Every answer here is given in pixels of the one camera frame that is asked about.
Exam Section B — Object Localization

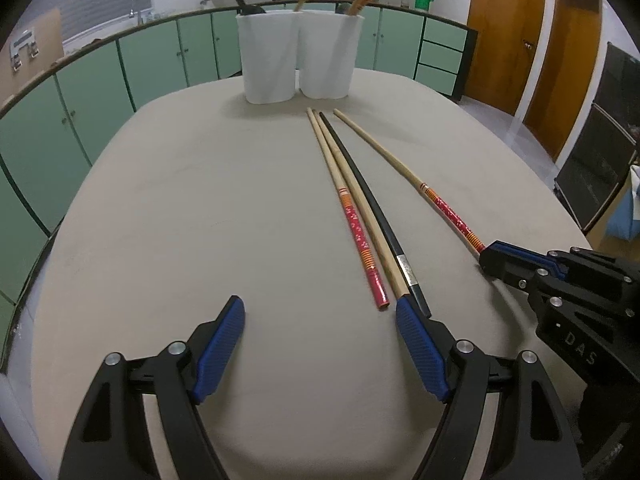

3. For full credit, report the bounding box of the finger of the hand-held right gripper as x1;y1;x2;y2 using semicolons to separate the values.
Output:
479;249;566;291
487;240;636;281

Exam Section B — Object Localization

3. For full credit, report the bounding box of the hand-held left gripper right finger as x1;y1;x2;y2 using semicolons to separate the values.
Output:
395;296;583;480

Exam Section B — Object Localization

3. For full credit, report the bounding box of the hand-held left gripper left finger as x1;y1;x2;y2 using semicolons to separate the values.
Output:
59;295;247;480

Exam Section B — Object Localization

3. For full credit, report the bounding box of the plain wooden chopstick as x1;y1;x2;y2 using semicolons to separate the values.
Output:
313;109;410;302

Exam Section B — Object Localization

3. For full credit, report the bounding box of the white double utensil holder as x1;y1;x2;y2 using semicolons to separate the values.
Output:
235;8;365;105

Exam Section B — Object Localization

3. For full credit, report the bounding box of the blue cloth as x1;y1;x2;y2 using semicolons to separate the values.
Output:
604;199;640;242

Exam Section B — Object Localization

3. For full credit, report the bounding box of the black glass cabinet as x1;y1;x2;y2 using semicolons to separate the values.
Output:
552;41;640;233

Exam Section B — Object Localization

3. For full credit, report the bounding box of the wooden door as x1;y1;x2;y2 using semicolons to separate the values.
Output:
522;0;603;161
465;0;547;116

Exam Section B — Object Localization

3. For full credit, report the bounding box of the white wall-mount device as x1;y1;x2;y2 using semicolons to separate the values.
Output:
10;29;40;74

